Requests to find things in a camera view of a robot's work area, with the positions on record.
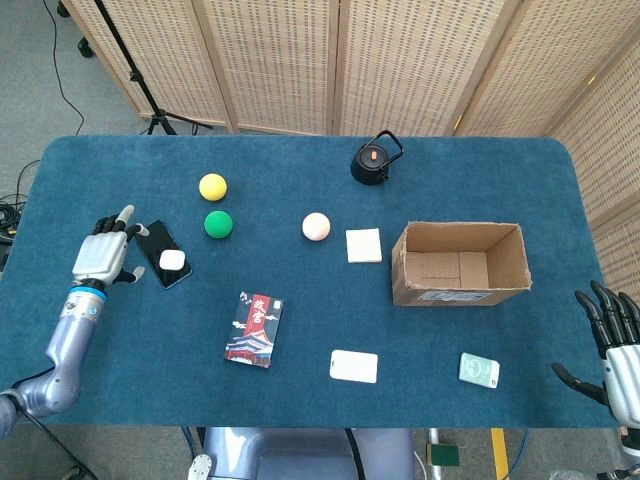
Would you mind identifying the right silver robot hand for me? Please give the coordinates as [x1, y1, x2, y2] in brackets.
[551, 279, 640, 429]

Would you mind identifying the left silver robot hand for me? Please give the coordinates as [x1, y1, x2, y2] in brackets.
[71, 203, 150, 291]

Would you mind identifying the white earbuds case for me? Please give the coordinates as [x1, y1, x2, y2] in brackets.
[158, 249, 187, 271]

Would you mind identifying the pink ball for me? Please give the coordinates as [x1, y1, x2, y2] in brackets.
[301, 212, 332, 242]

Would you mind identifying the white ID card holder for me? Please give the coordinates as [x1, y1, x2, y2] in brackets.
[329, 349, 380, 385]

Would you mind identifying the dark red palace print box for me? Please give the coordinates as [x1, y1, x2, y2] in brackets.
[223, 291, 285, 370]

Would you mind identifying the brown cardboard box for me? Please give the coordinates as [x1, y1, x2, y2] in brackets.
[391, 221, 533, 307]

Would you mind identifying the black smartphone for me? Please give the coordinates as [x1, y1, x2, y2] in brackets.
[133, 219, 193, 290]

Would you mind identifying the green foam ball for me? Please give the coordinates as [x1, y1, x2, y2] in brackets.
[203, 210, 235, 240]

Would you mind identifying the yellow foam ball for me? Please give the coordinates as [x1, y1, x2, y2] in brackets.
[198, 172, 229, 202]

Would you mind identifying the mint green tissue pack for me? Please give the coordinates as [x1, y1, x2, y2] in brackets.
[458, 352, 501, 390]

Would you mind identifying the black tripod stand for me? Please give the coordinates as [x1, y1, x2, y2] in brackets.
[93, 0, 214, 136]

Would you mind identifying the green white block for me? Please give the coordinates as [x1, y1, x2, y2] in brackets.
[425, 442, 460, 466]

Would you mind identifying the silver metal table leg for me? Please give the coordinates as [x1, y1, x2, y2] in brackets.
[427, 428, 446, 480]

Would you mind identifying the blue carpet table cover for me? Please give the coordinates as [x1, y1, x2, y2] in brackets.
[0, 134, 639, 430]

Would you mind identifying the pale yellow sticky note pad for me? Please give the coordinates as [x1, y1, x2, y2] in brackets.
[345, 227, 384, 265]

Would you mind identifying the woven wicker folding screen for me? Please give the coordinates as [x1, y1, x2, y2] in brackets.
[59, 0, 640, 311]

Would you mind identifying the lavender robot torso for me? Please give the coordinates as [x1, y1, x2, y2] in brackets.
[187, 427, 416, 480]

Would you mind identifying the black cast iron teapot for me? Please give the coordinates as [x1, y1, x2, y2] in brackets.
[350, 129, 405, 186]

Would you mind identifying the black cable bundle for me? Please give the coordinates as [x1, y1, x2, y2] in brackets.
[0, 159, 41, 251]

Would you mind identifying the thin black floor cable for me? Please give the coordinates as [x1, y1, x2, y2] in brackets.
[42, 0, 86, 136]

